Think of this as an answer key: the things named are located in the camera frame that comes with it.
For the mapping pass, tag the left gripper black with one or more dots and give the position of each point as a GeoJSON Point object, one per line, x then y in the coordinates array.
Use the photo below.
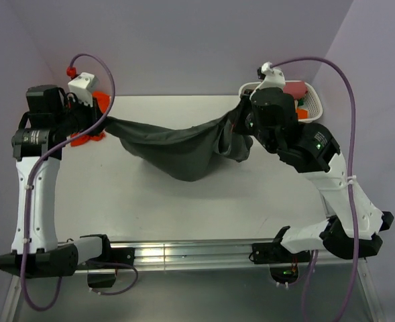
{"type": "Point", "coordinates": [94, 113]}

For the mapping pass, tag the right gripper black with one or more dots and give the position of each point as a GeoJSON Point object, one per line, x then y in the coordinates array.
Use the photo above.
{"type": "Point", "coordinates": [249, 104]}

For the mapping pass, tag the dark grey t shirt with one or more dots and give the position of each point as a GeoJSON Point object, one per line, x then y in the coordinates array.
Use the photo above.
{"type": "Point", "coordinates": [184, 154]}

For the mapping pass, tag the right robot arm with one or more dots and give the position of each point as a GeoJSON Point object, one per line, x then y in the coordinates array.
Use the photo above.
{"type": "Point", "coordinates": [356, 222]}

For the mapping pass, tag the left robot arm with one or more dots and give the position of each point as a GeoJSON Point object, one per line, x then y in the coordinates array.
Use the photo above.
{"type": "Point", "coordinates": [53, 115]}

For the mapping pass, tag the rolled orange t shirt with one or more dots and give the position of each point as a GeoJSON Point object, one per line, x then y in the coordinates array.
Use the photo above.
{"type": "Point", "coordinates": [302, 113]}

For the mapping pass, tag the rolled pink t shirt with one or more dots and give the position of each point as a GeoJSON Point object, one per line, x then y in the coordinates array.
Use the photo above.
{"type": "Point", "coordinates": [298, 89]}

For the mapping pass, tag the white plastic basket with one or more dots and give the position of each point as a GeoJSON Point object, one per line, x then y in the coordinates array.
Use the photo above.
{"type": "Point", "coordinates": [312, 104]}

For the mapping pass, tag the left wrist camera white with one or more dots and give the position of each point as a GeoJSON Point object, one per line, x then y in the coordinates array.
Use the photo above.
{"type": "Point", "coordinates": [83, 86]}

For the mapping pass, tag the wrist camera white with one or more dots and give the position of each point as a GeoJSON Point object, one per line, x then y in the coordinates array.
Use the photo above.
{"type": "Point", "coordinates": [83, 86]}
{"type": "Point", "coordinates": [270, 77]}

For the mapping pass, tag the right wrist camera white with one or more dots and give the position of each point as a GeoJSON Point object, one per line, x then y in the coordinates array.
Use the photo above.
{"type": "Point", "coordinates": [270, 77]}

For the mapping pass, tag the aluminium rail frame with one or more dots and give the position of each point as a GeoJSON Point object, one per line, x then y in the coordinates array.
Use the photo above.
{"type": "Point", "coordinates": [207, 281]}

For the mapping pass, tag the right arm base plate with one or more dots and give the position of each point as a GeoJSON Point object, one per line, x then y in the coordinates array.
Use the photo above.
{"type": "Point", "coordinates": [286, 269]}

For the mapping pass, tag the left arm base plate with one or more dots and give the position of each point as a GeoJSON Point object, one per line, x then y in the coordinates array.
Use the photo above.
{"type": "Point", "coordinates": [117, 259]}

